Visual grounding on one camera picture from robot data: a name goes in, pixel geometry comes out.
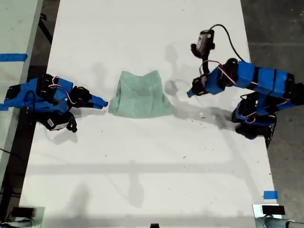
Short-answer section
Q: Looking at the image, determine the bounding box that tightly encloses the pale green T-shirt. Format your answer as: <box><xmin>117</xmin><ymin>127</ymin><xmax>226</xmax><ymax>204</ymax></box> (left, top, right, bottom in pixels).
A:
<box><xmin>108</xmin><ymin>70</ymin><xmax>175</xmax><ymax>119</ymax></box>

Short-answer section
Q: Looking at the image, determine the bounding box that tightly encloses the black table stand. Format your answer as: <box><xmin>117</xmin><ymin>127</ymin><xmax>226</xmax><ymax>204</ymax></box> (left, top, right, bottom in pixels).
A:
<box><xmin>38</xmin><ymin>13</ymin><xmax>53</xmax><ymax>45</ymax></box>

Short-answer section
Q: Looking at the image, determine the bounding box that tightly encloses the long blue tape strip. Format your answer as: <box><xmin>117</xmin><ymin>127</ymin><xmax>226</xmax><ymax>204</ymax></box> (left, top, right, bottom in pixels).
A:
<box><xmin>0</xmin><ymin>53</ymin><xmax>29</xmax><ymax>62</ymax></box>

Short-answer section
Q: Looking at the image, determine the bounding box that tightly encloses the pale grey side table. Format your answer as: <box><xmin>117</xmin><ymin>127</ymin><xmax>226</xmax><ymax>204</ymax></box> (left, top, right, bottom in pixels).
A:
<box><xmin>0</xmin><ymin>0</ymin><xmax>45</xmax><ymax>181</ymax></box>

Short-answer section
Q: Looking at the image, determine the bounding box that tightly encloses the grey metal plate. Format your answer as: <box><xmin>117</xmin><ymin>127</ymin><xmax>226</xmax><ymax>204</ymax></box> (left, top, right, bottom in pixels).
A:
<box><xmin>18</xmin><ymin>206</ymin><xmax>46</xmax><ymax>228</ymax></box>
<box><xmin>252</xmin><ymin>203</ymin><xmax>283</xmax><ymax>219</ymax></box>

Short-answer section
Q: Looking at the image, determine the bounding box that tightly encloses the small black box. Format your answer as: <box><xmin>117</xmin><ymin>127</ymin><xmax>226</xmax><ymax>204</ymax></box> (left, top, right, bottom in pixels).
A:
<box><xmin>262</xmin><ymin>205</ymin><xmax>285</xmax><ymax>215</ymax></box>
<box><xmin>11</xmin><ymin>207</ymin><xmax>35</xmax><ymax>217</ymax></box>

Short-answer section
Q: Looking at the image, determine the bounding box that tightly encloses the blue tape square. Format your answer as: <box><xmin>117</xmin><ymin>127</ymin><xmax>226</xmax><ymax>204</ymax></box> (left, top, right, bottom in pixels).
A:
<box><xmin>263</xmin><ymin>190</ymin><xmax>278</xmax><ymax>200</ymax></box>

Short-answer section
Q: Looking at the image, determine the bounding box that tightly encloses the grey metal tube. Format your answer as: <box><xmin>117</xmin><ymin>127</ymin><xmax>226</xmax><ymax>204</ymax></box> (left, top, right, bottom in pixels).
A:
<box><xmin>255</xmin><ymin>216</ymin><xmax>304</xmax><ymax>228</ymax></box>
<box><xmin>0</xmin><ymin>218</ymin><xmax>35</xmax><ymax>228</ymax></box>

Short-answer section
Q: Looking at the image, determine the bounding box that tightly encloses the camera black stalk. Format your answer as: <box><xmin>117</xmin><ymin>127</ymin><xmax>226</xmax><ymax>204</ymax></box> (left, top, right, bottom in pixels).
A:
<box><xmin>190</xmin><ymin>43</ymin><xmax>211</xmax><ymax>76</ymax></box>
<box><xmin>66</xmin><ymin>111</ymin><xmax>78</xmax><ymax>133</ymax></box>

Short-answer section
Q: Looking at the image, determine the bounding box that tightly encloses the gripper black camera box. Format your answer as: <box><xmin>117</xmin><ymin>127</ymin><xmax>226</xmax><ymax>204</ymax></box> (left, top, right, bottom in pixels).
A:
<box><xmin>198</xmin><ymin>29</ymin><xmax>216</xmax><ymax>52</ymax></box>
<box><xmin>45</xmin><ymin>116</ymin><xmax>69</xmax><ymax>132</ymax></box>

